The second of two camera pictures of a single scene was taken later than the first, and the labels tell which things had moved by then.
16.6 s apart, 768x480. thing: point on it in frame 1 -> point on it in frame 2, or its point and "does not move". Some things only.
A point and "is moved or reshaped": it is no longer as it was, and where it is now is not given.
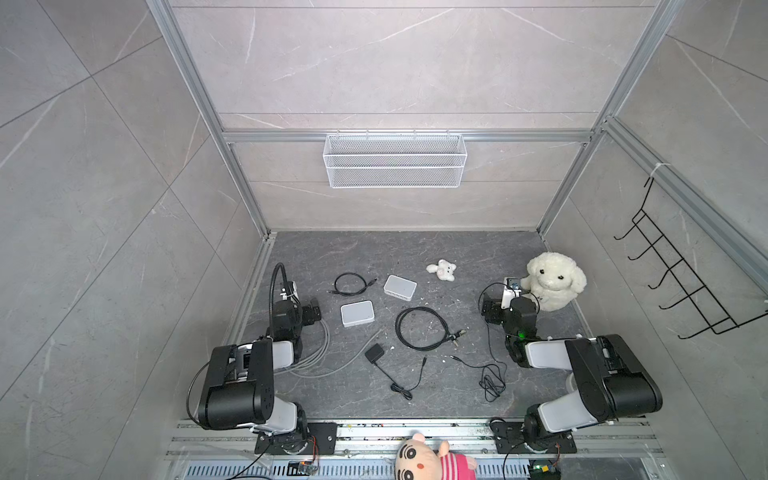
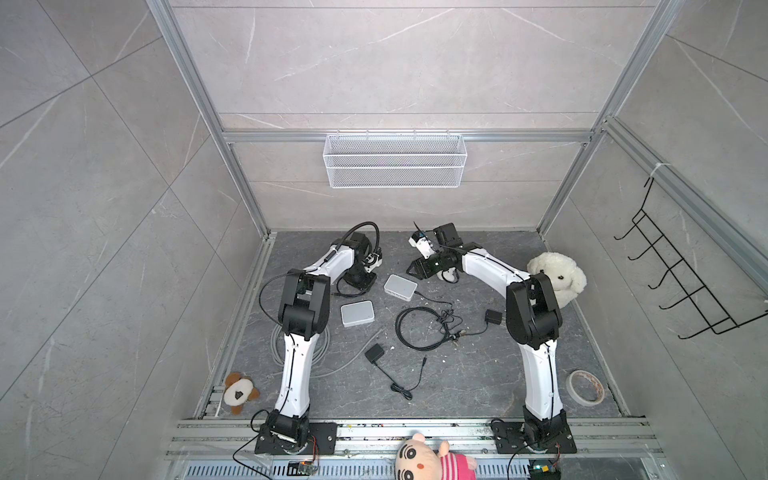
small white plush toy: [443, 269] does not move
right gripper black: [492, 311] -> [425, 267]
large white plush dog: [554, 280] does not move
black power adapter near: [376, 352] does not move
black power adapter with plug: [492, 382] is moved or reshaped
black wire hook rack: [693, 287] does not move
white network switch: [400, 287] does not move
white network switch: [357, 313] does not move
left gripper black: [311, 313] -> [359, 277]
